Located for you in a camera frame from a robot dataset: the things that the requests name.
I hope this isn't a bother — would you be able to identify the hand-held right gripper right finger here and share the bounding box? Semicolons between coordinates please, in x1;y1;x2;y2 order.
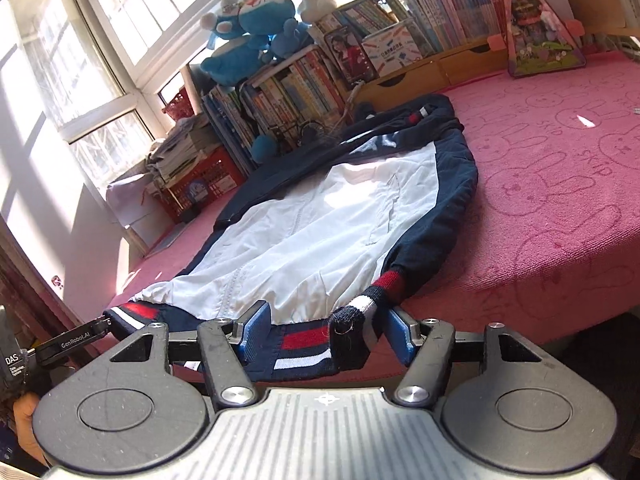
386;306;545;407

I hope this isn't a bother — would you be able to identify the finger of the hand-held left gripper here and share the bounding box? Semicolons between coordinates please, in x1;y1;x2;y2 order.
34;311;126;367

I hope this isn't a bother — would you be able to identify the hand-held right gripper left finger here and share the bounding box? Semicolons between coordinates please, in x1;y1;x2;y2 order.
110;300;274;409

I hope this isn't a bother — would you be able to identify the navy and white jacket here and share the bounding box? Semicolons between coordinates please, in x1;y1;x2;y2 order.
107;92;479;382

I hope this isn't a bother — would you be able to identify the person's left hand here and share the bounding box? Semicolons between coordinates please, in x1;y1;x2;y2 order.
13;392;49;465

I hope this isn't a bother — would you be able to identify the large white paper sheet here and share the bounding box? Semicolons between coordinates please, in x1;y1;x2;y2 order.
106;175;176;252

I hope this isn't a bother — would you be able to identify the red plastic crate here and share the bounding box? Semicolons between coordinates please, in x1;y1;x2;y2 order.
162;147;248;224

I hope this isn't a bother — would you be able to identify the blue egg-shaped plush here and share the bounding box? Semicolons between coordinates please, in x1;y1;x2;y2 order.
250;134;279;164

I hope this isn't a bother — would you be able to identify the stack of papers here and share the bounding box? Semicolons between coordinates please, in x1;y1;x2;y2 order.
145;115;222;191

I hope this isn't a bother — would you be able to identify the black model bicycle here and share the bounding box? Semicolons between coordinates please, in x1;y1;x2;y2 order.
272;120;332;154

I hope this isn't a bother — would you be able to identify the row of tall colourful books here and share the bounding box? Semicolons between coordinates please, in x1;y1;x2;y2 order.
202;45;352;172

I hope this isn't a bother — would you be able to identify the red plastic basket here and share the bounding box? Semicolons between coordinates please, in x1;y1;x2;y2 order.
162;87;196;121

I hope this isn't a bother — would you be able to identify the wooden drawer organizer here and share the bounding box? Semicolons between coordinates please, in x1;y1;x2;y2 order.
350;37;516;112

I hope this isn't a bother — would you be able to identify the white illustrated box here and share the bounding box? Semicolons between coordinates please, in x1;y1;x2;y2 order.
362;24;426;69

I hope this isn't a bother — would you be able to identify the blue plush toy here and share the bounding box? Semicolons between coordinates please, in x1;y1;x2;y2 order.
200;0;313;86

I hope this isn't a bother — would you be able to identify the books lying flat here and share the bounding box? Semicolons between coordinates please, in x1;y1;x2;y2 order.
315;0;416;37

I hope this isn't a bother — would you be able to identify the row of small pastel books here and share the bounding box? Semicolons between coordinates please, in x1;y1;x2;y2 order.
375;0;506;56

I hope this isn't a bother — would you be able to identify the pink triangular toy house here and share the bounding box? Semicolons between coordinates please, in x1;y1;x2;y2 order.
495;0;589;79

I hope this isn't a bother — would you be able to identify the white rope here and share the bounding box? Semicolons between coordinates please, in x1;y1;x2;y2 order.
342;80;367;127

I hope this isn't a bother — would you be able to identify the white window frame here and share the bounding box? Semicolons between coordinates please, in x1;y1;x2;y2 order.
0;0;281;241

